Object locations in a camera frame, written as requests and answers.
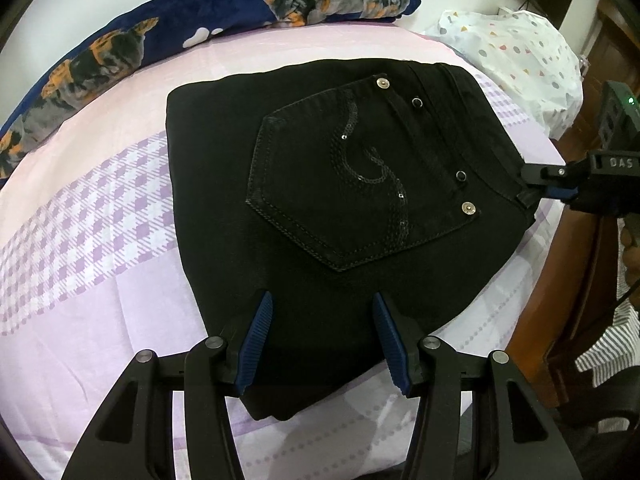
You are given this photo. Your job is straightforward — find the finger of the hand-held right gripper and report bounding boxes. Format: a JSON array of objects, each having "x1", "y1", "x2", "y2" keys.
[
  {"x1": 519, "y1": 161, "x2": 592, "y2": 186},
  {"x1": 520, "y1": 184, "x2": 581, "y2": 203}
]

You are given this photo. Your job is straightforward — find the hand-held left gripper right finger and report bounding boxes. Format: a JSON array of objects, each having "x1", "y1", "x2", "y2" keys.
[{"x1": 372, "y1": 292, "x2": 583, "y2": 480}]

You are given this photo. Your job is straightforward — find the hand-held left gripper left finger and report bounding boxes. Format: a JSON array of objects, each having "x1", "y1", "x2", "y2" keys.
[{"x1": 60, "y1": 290, "x2": 275, "y2": 480}]

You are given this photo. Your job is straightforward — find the black pants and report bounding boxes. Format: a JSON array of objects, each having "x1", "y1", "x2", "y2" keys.
[{"x1": 165, "y1": 58, "x2": 538, "y2": 422}]

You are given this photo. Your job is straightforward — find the person's right hand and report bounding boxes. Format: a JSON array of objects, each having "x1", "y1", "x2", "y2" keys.
[{"x1": 619, "y1": 222, "x2": 640, "y2": 307}]

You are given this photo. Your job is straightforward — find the white dotted pillow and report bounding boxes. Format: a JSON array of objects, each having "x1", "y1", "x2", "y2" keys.
[{"x1": 424, "y1": 9, "x2": 585, "y2": 140}]

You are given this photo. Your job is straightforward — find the wooden door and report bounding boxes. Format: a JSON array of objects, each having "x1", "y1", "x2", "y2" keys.
[{"x1": 582, "y1": 0, "x2": 640, "y2": 96}]

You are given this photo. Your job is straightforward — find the person's striped shirt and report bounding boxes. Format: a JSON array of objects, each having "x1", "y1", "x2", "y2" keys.
[{"x1": 574, "y1": 302, "x2": 640, "y2": 388}]

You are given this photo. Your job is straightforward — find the pink purple checked bedsheet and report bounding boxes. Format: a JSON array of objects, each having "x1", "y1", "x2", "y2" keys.
[{"x1": 0, "y1": 20, "x2": 566, "y2": 480}]

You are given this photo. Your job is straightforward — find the wooden bed frame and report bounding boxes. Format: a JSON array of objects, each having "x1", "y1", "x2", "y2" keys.
[{"x1": 517, "y1": 135, "x2": 631, "y2": 411}]

